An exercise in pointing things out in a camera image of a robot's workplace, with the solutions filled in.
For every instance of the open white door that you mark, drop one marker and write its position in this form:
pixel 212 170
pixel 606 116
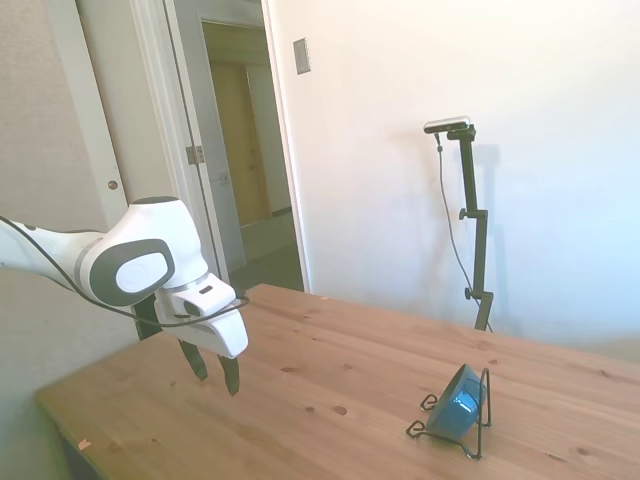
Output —
pixel 200 75

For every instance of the black chair back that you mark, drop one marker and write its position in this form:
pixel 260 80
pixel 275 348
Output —
pixel 146 320

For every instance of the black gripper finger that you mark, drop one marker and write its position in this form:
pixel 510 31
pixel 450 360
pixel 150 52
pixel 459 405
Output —
pixel 197 362
pixel 230 375

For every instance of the wooden hallway door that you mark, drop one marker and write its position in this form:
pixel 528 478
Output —
pixel 235 150

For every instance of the blue ceramic bowl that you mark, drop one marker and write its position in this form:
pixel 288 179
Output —
pixel 457 405

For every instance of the grey exterior camera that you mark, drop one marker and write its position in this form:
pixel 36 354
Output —
pixel 447 124

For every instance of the grey wall switch plate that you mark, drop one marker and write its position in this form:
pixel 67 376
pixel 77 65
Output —
pixel 302 56

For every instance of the metal door hinge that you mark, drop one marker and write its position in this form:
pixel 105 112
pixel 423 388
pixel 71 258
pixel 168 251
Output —
pixel 195 154

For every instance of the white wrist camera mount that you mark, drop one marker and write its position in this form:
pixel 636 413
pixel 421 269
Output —
pixel 205 297

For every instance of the brass door knob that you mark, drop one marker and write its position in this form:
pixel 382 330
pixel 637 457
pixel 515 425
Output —
pixel 113 185

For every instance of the black camera stand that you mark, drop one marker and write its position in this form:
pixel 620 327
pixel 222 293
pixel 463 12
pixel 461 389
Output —
pixel 479 240

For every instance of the white door with knob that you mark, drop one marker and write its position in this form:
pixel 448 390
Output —
pixel 115 100

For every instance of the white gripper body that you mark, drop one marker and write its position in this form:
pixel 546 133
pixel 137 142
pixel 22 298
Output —
pixel 225 332

